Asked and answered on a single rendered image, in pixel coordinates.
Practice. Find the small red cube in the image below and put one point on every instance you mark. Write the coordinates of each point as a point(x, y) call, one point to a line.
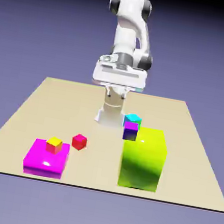
point(79, 142)

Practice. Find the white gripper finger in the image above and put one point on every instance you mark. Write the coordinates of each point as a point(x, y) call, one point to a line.
point(108, 91)
point(124, 94)

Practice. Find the large magenta box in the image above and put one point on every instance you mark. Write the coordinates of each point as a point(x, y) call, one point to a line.
point(45, 160)

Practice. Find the small cyan cube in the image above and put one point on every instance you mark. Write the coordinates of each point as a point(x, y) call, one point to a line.
point(133, 118)

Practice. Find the large lime green box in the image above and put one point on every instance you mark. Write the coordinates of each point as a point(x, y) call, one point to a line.
point(143, 159)

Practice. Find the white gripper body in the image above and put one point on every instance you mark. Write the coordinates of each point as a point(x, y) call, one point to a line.
point(119, 78)

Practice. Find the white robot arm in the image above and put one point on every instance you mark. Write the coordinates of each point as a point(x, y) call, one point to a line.
point(125, 33)

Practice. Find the small purple cube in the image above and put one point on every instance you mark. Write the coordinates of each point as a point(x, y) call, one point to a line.
point(130, 130)

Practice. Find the small yellow cube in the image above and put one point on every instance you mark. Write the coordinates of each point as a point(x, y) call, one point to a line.
point(54, 145)

